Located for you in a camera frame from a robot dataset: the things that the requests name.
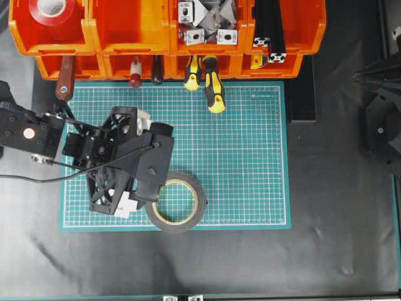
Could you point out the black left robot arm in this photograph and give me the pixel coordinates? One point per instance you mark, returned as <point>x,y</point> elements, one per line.
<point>23,130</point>

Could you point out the orange lower bin wooden handle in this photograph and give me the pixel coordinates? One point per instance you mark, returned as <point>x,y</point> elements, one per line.
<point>87,67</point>

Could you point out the small yellow black screwdriver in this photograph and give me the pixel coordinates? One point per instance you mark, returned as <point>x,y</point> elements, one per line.
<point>193,72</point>

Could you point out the green cutting mat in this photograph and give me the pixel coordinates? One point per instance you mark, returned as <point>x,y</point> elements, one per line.
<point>239,156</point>

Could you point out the orange upper bin red tape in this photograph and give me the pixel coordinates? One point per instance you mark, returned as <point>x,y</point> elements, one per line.
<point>34,39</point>

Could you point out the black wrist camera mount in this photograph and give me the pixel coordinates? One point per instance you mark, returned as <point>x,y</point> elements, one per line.
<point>149,165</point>

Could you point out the pile of silver corner brackets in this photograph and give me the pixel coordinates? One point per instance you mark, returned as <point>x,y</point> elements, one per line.
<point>203,22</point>

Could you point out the black aluminium extrusion short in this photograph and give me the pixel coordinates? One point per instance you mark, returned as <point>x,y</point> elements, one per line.
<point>261,12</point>

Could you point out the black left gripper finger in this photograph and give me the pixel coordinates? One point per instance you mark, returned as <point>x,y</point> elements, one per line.
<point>147,191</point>

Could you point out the black handled tool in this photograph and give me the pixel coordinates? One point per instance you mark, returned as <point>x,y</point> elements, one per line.
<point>157,75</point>

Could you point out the black aluminium extrusion long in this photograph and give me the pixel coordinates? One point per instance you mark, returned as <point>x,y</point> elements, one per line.
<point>274,31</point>

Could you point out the orange upper bin with extrusions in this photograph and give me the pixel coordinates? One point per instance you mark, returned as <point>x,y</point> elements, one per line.
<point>304,24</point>

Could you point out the black rack base plate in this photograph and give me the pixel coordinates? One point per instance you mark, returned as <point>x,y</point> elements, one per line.
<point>300,94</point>

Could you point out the orange upper bin with brackets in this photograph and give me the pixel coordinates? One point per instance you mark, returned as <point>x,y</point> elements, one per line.
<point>179,49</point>

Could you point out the orange lower bin dark handles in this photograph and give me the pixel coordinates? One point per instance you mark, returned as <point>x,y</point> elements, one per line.
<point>118,66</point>

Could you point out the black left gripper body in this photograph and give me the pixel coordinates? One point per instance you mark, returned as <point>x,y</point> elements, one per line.
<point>94,151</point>

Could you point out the red white handled tool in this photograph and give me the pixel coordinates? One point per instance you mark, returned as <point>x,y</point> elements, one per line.
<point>135,72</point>

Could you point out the red tape roll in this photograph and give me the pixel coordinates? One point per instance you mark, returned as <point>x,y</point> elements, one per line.
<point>52,12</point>

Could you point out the small yellow handled tool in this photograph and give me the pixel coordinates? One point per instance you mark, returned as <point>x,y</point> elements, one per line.
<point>258,61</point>

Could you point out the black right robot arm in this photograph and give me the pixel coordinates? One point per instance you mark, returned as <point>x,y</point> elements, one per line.
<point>381,116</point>

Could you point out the brown wooden handled tool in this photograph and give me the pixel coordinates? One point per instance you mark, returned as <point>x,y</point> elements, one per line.
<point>66,79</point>

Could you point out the orange lower bin yellow tool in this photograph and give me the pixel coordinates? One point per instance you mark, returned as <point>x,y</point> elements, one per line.
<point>289,69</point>

